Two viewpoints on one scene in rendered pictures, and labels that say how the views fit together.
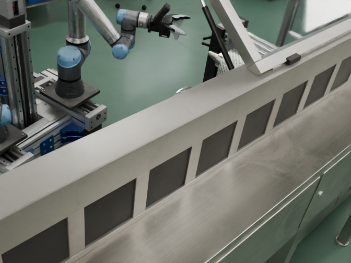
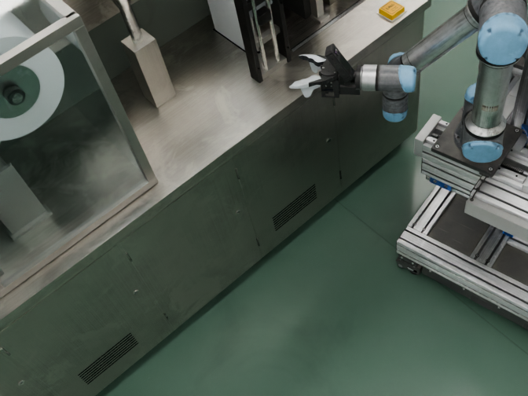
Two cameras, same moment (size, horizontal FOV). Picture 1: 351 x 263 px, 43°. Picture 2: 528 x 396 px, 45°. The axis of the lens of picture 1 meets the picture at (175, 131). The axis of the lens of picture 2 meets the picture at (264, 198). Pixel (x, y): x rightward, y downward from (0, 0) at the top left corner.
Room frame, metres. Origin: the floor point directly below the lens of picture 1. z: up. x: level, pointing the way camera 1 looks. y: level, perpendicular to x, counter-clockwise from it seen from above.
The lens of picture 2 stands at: (3.37, 0.34, 2.56)
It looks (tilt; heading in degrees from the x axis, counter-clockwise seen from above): 54 degrees down; 201
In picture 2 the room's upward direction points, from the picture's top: 15 degrees counter-clockwise
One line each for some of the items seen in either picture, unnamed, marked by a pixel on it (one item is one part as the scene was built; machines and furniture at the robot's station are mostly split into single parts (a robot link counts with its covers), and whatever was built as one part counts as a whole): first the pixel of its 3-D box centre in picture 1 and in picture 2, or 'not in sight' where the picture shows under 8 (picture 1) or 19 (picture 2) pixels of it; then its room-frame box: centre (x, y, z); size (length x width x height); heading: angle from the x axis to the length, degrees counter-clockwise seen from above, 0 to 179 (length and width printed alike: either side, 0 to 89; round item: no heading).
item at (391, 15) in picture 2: not in sight; (391, 9); (1.33, 0.27, 0.91); 0.07 x 0.07 x 0.02; 49
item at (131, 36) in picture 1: (127, 38); (395, 98); (1.99, 0.31, 1.12); 0.11 x 0.08 x 0.11; 177
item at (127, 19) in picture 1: (128, 18); (396, 79); (2.00, 0.31, 1.21); 0.11 x 0.08 x 0.09; 87
